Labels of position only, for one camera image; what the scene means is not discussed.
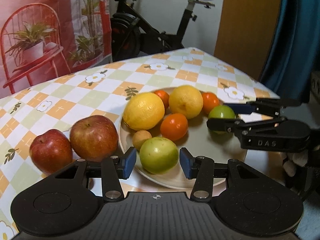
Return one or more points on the beige round plate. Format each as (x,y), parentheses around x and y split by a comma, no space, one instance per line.
(199,140)

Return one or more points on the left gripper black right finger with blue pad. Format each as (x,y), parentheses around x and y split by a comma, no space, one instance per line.
(203,170)

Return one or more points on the black exercise bike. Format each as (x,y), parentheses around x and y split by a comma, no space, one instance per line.
(132,34)

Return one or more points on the checkered floral tablecloth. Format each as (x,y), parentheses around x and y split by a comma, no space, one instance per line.
(102,90)

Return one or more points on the small orange tangerine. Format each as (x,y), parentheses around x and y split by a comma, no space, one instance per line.
(164,97)

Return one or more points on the small brown longan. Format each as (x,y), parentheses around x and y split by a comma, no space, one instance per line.
(139,138)

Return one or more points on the large yellow orange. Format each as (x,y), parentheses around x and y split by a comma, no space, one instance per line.
(186,100)

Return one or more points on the red printed backdrop cloth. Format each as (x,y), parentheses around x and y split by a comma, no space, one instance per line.
(45,39)

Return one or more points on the blue curtain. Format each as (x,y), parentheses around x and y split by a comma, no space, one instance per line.
(294,51)

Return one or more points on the green fruit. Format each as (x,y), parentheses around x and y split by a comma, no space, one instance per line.
(158,155)
(222,112)

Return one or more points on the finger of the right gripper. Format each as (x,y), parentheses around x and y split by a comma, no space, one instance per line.
(275,135)
(265,106)

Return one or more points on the brownish red apple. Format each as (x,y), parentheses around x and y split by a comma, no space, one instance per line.
(94,138)

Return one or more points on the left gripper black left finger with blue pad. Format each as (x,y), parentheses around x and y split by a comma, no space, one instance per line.
(110,170)

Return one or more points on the wooden orange door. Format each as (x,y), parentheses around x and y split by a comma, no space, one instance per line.
(246,32)

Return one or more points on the dark red apple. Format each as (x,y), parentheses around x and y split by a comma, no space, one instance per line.
(51,151)

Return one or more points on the yellow lemon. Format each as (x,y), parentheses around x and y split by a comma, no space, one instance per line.
(143,111)

